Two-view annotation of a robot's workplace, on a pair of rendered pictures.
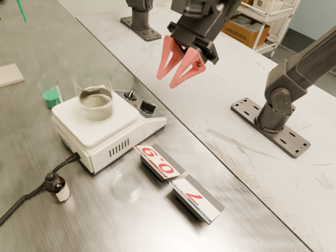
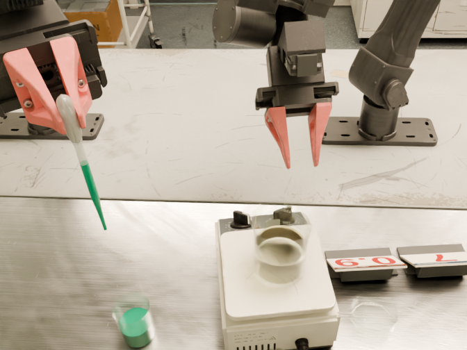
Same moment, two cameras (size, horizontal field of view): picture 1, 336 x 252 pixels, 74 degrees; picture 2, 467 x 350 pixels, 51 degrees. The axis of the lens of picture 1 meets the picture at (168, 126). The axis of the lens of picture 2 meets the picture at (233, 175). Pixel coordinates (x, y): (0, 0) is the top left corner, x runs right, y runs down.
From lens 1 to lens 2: 43 cm
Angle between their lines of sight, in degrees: 28
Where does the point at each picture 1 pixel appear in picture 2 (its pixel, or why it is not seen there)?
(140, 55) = (121, 167)
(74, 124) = (285, 301)
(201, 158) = (381, 221)
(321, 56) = (411, 26)
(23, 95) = not seen: outside the picture
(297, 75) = (399, 58)
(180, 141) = (338, 225)
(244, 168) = (421, 194)
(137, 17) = not seen: hidden behind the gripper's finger
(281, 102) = (398, 96)
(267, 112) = (379, 117)
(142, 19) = not seen: hidden behind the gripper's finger
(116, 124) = (316, 257)
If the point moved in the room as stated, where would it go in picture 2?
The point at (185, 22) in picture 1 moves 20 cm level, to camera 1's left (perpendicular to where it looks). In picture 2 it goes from (285, 78) to (151, 152)
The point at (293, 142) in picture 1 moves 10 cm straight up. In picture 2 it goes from (417, 129) to (430, 79)
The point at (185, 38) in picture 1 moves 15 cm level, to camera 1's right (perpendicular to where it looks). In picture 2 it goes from (301, 96) to (375, 52)
